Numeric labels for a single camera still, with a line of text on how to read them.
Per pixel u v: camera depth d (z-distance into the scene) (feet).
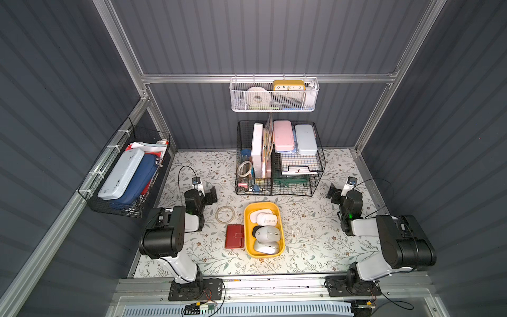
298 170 2.95
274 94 2.92
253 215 2.98
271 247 2.70
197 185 2.72
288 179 3.08
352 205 2.32
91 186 1.96
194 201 2.43
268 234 2.68
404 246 1.48
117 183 2.07
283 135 3.10
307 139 3.11
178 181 3.62
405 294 2.42
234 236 2.77
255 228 2.85
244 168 3.52
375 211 3.15
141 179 2.21
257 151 2.79
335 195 2.78
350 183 2.63
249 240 2.79
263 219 2.85
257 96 2.80
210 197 2.86
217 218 3.06
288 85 2.85
